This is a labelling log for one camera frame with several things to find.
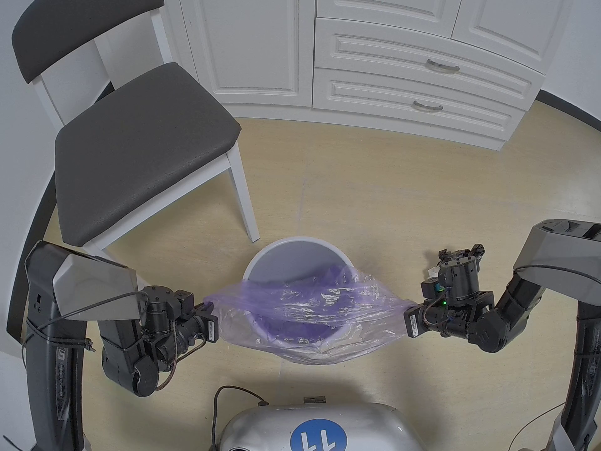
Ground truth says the white chair dark grey seat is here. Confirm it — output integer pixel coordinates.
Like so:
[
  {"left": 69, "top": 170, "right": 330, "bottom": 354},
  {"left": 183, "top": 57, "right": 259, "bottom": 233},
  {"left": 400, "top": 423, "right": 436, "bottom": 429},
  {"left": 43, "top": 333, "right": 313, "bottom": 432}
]
[{"left": 12, "top": 0, "right": 261, "bottom": 264}]

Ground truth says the white trash bin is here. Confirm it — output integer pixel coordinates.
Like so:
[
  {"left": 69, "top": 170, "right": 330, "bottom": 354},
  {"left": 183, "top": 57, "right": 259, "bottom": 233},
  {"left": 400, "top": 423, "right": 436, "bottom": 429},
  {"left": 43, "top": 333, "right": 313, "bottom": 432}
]
[{"left": 245, "top": 237, "right": 353, "bottom": 351}]

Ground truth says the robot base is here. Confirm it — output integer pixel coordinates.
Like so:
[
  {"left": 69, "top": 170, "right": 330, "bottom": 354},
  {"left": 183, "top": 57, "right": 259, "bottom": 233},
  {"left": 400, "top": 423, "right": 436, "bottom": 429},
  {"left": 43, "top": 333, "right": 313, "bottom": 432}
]
[{"left": 221, "top": 395, "right": 416, "bottom": 451}]

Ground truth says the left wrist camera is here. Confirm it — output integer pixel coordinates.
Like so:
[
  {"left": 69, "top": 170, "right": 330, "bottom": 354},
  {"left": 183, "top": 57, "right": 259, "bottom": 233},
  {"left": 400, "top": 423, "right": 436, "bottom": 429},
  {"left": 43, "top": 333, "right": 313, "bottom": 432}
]
[{"left": 175, "top": 290, "right": 196, "bottom": 319}]

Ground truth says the purple plastic bag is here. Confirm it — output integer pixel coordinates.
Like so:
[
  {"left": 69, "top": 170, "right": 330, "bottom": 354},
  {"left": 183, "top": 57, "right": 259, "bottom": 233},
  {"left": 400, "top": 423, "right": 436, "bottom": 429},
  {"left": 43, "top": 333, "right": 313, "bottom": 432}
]
[{"left": 205, "top": 263, "right": 417, "bottom": 365}]

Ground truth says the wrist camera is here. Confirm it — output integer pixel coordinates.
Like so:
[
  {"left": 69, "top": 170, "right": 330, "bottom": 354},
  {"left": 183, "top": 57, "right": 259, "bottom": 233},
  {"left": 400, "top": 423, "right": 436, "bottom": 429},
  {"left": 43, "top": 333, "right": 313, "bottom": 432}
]
[
  {"left": 420, "top": 277, "right": 447, "bottom": 302},
  {"left": 175, "top": 290, "right": 196, "bottom": 319}
]

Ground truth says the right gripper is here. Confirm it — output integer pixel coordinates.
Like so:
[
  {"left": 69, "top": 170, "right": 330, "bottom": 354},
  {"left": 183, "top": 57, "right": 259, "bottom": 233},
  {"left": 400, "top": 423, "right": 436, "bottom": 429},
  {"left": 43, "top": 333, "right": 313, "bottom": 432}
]
[{"left": 405, "top": 305, "right": 449, "bottom": 340}]

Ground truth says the crumpled black plastic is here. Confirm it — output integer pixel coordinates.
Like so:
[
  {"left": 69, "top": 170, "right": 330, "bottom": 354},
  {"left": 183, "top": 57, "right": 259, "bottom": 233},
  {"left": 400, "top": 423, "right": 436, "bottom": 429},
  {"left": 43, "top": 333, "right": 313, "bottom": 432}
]
[{"left": 438, "top": 243, "right": 485, "bottom": 265}]

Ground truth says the white wardrobe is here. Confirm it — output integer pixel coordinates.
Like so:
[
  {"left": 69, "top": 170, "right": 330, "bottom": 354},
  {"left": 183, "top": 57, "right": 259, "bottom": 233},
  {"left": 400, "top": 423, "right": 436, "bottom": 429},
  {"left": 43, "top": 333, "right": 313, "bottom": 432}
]
[{"left": 160, "top": 0, "right": 580, "bottom": 152}]

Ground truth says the black cable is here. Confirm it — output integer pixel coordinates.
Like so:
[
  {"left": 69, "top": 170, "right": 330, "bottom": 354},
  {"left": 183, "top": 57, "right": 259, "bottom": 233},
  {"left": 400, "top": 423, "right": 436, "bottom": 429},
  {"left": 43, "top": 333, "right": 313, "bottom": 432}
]
[
  {"left": 213, "top": 386, "right": 269, "bottom": 451},
  {"left": 513, "top": 401, "right": 566, "bottom": 451}
]

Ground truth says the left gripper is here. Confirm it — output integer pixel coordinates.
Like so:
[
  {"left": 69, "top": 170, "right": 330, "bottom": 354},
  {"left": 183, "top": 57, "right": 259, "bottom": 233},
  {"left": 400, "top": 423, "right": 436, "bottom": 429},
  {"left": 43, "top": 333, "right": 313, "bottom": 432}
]
[{"left": 181, "top": 300, "right": 220, "bottom": 346}]

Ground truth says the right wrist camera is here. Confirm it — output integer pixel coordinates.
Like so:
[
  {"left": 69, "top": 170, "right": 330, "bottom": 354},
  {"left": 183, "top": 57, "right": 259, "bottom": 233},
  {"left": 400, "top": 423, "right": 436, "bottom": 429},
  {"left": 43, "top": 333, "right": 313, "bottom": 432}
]
[{"left": 420, "top": 277, "right": 447, "bottom": 302}]

